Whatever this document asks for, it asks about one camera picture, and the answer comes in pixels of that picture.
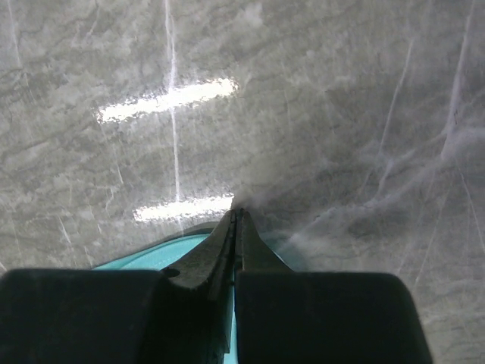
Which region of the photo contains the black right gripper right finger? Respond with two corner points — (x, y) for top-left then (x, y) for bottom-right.
(235, 210), (433, 363)

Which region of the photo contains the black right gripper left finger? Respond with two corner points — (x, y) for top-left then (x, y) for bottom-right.
(1, 211), (236, 363)

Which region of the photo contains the teal t-shirt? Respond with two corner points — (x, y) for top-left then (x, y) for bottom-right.
(101, 218), (291, 363)

